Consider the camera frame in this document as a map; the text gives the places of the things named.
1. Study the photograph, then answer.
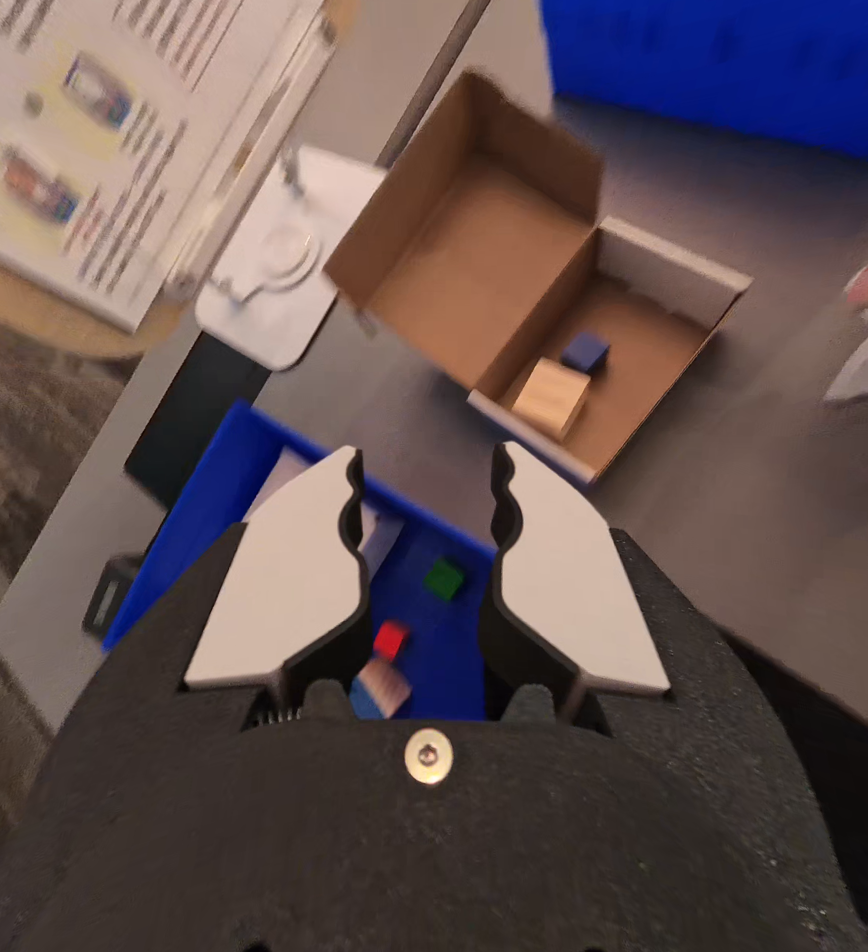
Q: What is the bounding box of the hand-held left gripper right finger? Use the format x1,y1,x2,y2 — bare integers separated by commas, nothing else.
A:
478,441,671,718

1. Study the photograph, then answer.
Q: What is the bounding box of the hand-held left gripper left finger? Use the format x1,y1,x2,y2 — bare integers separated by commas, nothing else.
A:
183,446,371,689

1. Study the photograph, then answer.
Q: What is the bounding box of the blue plastic bin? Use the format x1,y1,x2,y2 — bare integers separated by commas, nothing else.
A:
540,0,868,166
101,398,499,722

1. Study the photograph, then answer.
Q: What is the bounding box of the light wooden cube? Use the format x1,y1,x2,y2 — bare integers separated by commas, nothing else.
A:
512,357,592,441

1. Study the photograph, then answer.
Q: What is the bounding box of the blue cube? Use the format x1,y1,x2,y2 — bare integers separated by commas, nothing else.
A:
560,332,611,375

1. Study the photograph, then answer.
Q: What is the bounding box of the white cardboard box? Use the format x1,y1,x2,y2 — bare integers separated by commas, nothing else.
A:
242,450,406,575
322,68,754,486

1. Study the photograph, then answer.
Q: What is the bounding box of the green cube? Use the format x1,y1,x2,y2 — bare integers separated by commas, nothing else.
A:
424,558,466,600

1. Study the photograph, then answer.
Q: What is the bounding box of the brown wooden cube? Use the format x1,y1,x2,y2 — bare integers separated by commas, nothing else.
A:
348,658,412,720

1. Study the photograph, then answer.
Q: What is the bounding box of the small black device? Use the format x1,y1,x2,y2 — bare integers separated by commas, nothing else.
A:
82,554,143,639

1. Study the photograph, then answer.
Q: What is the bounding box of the dark rectangular table panel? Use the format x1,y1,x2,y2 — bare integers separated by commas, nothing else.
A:
123,331,273,512

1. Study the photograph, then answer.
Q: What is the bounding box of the instruction sheet on stand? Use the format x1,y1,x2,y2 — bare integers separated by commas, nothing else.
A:
0,245,185,363

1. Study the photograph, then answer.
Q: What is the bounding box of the printed instruction sheet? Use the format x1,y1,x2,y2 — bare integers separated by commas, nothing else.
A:
0,0,334,333

